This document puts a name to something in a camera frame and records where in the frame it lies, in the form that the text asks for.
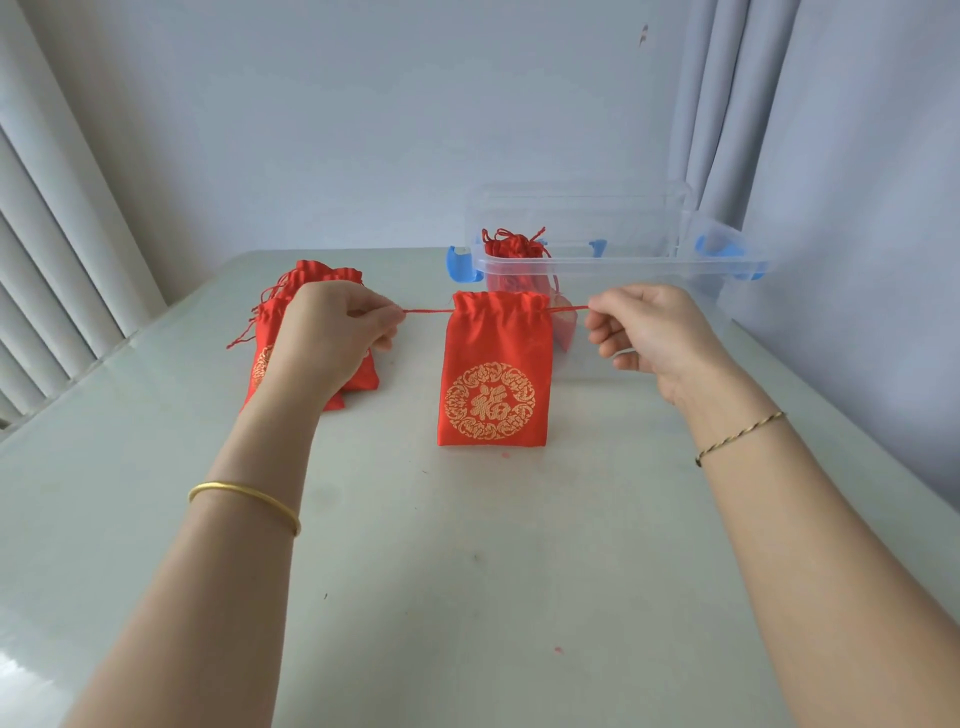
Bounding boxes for person's left hand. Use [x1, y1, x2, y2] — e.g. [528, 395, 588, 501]
[247, 281, 408, 414]

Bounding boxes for person's right hand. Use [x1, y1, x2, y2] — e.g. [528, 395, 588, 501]
[584, 282, 740, 410]

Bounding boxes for pile of red drawstring pouches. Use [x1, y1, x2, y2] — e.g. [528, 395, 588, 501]
[226, 259, 380, 412]

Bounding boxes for clear plastic storage box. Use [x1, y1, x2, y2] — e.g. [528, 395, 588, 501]
[446, 213, 774, 376]

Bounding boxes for person's left forearm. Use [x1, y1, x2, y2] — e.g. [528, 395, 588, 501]
[67, 382, 324, 728]

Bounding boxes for person's right forearm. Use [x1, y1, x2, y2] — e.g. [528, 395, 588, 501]
[671, 359, 960, 728]

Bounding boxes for gold bangle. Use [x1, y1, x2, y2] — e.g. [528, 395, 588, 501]
[187, 481, 303, 538]

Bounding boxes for white vertical blinds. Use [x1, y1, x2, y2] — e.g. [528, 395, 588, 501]
[0, 0, 168, 433]

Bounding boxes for grey curtain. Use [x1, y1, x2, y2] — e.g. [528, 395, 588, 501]
[667, 0, 960, 511]

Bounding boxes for thin braided bracelet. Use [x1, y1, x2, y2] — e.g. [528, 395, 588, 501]
[694, 410, 787, 469]

